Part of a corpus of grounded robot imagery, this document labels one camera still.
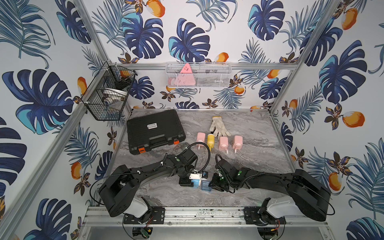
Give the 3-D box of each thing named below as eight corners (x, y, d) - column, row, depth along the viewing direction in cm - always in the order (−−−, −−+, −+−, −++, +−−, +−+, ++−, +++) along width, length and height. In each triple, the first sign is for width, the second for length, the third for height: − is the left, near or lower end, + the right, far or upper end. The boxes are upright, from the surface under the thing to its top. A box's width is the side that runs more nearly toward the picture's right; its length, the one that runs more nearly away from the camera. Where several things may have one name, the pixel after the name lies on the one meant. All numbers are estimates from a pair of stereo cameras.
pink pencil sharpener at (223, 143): (219, 153, 98) (220, 148, 93) (218, 142, 104) (219, 136, 99) (228, 153, 98) (230, 148, 93) (226, 142, 104) (228, 136, 99)
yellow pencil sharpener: (207, 151, 97) (208, 147, 93) (206, 138, 103) (207, 134, 100) (215, 151, 97) (215, 147, 93) (213, 138, 103) (214, 134, 100)
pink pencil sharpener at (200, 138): (196, 149, 100) (197, 143, 94) (196, 139, 106) (196, 132, 100) (205, 149, 100) (205, 143, 94) (204, 139, 106) (205, 132, 100)
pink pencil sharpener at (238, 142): (232, 152, 99) (234, 146, 94) (233, 140, 105) (235, 134, 100) (240, 153, 99) (242, 148, 94) (240, 141, 105) (242, 136, 99)
